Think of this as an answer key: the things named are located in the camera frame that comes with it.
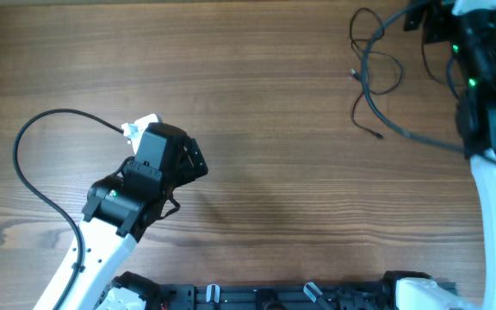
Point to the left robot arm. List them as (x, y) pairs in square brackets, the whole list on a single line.
[(120, 208)]

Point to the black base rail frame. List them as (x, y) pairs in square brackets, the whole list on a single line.
[(343, 296)]

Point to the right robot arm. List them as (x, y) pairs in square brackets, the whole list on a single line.
[(470, 28)]

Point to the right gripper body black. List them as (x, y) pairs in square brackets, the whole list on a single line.
[(442, 26)]

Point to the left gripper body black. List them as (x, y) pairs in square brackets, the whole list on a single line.
[(185, 172)]

